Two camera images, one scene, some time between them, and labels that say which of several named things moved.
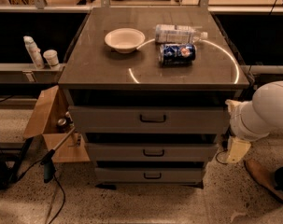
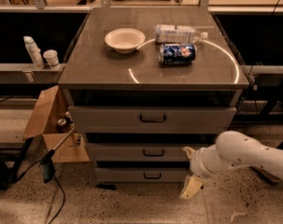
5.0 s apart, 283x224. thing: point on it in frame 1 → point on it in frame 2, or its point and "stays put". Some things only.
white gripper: (238, 123) → (196, 163)
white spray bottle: (34, 51) stays put
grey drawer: (151, 151) stays put
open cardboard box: (51, 119) stays put
